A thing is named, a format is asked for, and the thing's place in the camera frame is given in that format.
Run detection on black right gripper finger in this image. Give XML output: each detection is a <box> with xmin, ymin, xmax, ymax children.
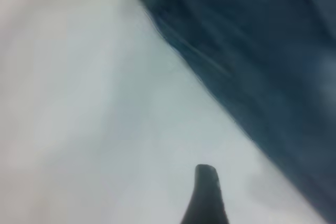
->
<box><xmin>179</xmin><ymin>163</ymin><xmax>231</xmax><ymax>224</ymax></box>

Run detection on blue denim shorts with print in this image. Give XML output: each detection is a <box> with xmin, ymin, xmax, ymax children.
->
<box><xmin>121</xmin><ymin>0</ymin><xmax>336</xmax><ymax>224</ymax></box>

